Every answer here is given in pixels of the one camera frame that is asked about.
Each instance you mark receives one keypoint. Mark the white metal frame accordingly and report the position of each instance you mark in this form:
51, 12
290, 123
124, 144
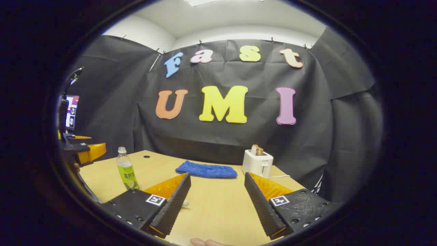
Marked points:
318, 184

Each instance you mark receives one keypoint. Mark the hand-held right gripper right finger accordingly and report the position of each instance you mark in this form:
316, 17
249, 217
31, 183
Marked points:
261, 208

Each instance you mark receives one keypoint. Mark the white toaster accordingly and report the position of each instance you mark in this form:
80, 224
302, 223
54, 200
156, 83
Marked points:
254, 164

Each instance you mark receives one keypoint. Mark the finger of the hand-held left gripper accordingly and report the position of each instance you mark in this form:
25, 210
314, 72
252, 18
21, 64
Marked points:
80, 137
92, 152

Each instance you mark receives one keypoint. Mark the bread slice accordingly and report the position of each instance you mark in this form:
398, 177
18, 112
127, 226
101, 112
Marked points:
255, 150

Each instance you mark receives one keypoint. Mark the black backdrop cloth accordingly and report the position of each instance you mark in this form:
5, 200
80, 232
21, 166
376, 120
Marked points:
239, 143

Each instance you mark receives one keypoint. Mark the computer monitor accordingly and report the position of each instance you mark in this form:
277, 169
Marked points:
72, 112

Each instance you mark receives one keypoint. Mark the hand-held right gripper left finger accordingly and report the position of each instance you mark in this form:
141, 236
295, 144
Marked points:
174, 205

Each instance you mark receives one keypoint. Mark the blue towel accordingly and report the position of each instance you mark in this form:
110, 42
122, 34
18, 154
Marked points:
205, 170

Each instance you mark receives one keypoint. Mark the green label water bottle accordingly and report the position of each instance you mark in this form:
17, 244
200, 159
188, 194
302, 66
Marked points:
127, 171

